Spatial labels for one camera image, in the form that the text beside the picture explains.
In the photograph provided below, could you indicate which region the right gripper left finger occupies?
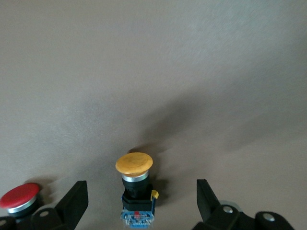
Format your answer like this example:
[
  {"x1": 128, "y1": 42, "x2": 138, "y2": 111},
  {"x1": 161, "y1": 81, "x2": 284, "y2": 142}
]
[{"x1": 0, "y1": 181, "x2": 89, "y2": 230}]

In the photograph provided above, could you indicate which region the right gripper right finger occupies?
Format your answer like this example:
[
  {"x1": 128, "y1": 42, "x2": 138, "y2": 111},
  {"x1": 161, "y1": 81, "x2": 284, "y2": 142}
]
[{"x1": 191, "y1": 179, "x2": 295, "y2": 230}]

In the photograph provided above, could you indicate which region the red mushroom pushbutton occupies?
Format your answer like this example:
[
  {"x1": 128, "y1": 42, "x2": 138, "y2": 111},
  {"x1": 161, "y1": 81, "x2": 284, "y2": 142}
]
[{"x1": 0, "y1": 183, "x2": 41, "y2": 218}]

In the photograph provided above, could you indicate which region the yellow mushroom pushbutton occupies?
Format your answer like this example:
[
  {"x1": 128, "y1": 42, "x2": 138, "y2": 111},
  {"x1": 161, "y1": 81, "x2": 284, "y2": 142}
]
[{"x1": 115, "y1": 152, "x2": 160, "y2": 228}]

